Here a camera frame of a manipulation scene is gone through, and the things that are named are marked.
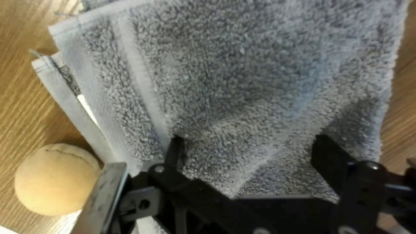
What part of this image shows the small tan ball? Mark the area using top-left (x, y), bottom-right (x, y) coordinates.
top-left (13, 141), bottom-right (101, 217)

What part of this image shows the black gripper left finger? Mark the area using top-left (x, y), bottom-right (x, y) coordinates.
top-left (113, 133), bottom-right (218, 234)

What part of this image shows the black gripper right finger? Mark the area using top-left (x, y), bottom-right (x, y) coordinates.
top-left (311, 133), bottom-right (416, 234)

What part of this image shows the grey terry cloth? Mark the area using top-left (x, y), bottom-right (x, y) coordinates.
top-left (30, 0), bottom-right (411, 234)

